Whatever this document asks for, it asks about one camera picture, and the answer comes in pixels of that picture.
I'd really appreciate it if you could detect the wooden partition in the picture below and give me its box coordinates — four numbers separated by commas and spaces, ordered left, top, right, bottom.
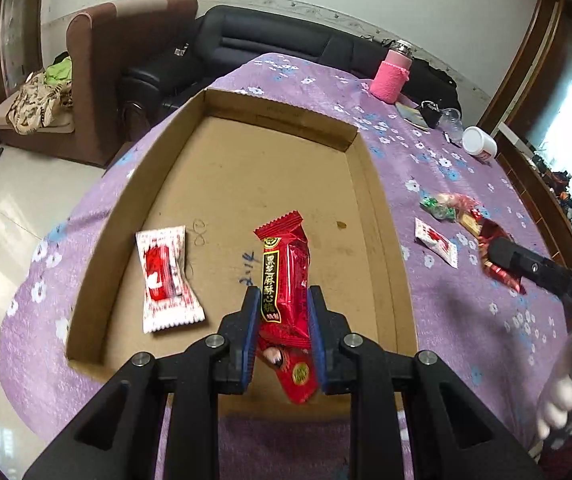
476, 0, 572, 281

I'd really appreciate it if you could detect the cardboard box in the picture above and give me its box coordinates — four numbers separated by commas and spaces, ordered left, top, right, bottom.
66, 88, 419, 418

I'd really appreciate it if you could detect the white plastic jar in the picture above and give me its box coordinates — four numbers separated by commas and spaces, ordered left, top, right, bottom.
462, 126, 498, 162

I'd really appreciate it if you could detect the pink clear candy bag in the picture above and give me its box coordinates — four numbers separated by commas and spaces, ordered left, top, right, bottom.
438, 192, 482, 216

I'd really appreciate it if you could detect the person's right hand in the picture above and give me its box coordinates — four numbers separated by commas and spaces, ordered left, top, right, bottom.
536, 332, 572, 453

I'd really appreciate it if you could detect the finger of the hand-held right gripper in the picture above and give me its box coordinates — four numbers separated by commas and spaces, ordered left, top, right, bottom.
487, 237, 569, 288

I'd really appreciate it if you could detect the yellow red snack packet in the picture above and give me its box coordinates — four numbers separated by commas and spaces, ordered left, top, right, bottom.
458, 210, 484, 238

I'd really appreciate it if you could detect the black leather sofa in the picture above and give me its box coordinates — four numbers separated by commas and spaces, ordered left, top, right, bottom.
118, 5, 462, 126

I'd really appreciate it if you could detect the long red snack bar packet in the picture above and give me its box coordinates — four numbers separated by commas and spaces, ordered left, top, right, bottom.
253, 211, 323, 406

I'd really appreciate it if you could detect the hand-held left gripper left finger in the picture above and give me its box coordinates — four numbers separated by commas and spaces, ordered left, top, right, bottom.
23, 286, 262, 480

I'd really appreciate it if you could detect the white red snack packet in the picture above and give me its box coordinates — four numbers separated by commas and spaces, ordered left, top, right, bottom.
136, 225, 206, 334
414, 217, 459, 267

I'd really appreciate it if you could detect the red foil snack packet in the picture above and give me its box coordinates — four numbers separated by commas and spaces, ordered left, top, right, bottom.
477, 219, 528, 295

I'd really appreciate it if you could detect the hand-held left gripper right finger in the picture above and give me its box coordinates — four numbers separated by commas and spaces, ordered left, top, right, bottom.
307, 285, 542, 480

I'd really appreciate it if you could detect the purple floral tablecloth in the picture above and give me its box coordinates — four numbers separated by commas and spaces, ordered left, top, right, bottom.
0, 52, 572, 480

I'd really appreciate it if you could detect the green candy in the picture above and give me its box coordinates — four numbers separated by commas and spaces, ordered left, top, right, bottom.
420, 195, 457, 222

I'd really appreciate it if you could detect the black key pouch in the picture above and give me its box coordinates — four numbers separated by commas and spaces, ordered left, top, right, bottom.
420, 101, 447, 129

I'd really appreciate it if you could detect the brown armchair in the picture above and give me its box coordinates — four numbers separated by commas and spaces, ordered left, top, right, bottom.
0, 0, 199, 168

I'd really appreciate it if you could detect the flat snack packet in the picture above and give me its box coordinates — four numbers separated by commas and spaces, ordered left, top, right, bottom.
396, 102, 431, 132

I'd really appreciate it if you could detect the pink sleeved bottle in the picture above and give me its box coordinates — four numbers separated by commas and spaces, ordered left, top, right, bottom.
370, 40, 412, 102

